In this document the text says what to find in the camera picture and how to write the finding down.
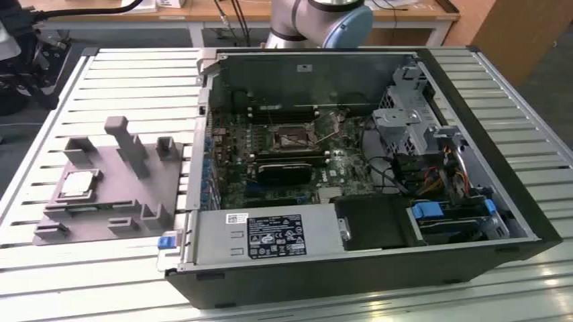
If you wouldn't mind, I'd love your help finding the CPU socket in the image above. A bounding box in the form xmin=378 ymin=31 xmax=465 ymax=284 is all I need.
xmin=270 ymin=124 xmax=317 ymax=150

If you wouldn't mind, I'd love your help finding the silver square CPU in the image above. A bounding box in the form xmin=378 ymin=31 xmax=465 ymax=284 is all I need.
xmin=59 ymin=170 xmax=98 ymax=197

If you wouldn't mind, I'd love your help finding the green motherboard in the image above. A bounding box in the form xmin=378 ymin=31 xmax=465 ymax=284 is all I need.
xmin=206 ymin=107 xmax=387 ymax=209

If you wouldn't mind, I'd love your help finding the black RAM stick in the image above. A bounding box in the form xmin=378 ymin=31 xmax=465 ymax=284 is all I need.
xmin=253 ymin=150 xmax=327 ymax=162

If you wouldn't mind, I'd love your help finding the black graphics card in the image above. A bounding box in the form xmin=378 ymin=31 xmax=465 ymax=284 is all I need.
xmin=255 ymin=162 xmax=314 ymax=186

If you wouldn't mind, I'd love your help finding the socket locking lever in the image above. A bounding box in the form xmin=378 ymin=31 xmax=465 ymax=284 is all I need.
xmin=314 ymin=110 xmax=351 ymax=146

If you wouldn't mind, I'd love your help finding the black open PC case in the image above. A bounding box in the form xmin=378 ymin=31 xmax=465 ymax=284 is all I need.
xmin=156 ymin=46 xmax=564 ymax=310

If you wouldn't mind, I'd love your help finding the silver power supply unit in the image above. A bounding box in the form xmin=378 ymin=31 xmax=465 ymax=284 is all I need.
xmin=176 ymin=202 xmax=346 ymax=272

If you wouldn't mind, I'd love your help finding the silver metal drive cage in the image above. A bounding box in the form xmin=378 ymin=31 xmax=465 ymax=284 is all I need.
xmin=371 ymin=65 xmax=462 ymax=158

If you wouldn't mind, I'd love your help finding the blue disk carrier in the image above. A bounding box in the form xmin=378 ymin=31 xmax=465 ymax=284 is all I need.
xmin=412 ymin=199 xmax=444 ymax=222

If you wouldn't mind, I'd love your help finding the grey parts rack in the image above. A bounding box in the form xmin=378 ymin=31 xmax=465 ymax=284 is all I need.
xmin=31 ymin=115 xmax=186 ymax=246

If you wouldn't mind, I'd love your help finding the wooden desk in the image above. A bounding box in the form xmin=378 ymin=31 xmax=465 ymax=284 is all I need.
xmin=19 ymin=0 xmax=461 ymax=48

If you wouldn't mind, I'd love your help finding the brown wooden cabinet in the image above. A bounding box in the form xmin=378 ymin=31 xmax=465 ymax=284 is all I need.
xmin=445 ymin=0 xmax=573 ymax=87

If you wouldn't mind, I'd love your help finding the black cable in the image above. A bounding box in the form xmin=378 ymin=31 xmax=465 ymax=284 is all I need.
xmin=366 ymin=155 xmax=413 ymax=197

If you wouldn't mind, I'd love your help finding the yellow and orange wire bundle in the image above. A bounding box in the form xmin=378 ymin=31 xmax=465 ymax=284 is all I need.
xmin=420 ymin=146 xmax=473 ymax=201

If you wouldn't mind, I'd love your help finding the black machine with cable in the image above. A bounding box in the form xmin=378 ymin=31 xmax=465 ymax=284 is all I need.
xmin=0 ymin=0 xmax=159 ymax=117

